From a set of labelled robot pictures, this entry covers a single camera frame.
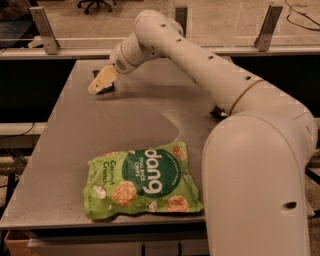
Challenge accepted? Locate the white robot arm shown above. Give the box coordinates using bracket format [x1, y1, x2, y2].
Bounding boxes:
[89, 10, 318, 256]

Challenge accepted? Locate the black rxbar chocolate bar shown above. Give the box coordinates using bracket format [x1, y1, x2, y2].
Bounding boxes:
[210, 106, 228, 119]

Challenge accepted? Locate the black office chair base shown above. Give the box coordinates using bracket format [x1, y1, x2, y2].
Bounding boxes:
[77, 0, 113, 15]

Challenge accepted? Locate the seated person in background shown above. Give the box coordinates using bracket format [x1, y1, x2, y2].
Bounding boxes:
[0, 0, 38, 48]

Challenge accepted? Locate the green dang rice chips bag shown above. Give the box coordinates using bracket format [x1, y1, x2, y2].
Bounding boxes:
[84, 142, 203, 220]

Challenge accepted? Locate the cardboard box under table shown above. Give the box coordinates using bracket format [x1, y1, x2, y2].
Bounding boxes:
[5, 230, 33, 256]

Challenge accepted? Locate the left metal bracket post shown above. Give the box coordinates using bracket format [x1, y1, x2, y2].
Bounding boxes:
[30, 6, 60, 55]

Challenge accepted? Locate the metal bracket post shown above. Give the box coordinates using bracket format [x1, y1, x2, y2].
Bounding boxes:
[30, 6, 60, 55]
[175, 6, 188, 35]
[254, 5, 283, 52]

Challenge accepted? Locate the middle metal bracket post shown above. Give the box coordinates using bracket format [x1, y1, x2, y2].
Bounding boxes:
[175, 6, 188, 35]

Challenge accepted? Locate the metal rail behind table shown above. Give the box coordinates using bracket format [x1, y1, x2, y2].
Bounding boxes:
[0, 45, 320, 60]

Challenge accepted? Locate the right metal bracket post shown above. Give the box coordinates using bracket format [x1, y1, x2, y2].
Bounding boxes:
[254, 5, 283, 52]

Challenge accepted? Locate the black floor cable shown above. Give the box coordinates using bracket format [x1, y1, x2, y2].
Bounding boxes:
[284, 0, 320, 33]

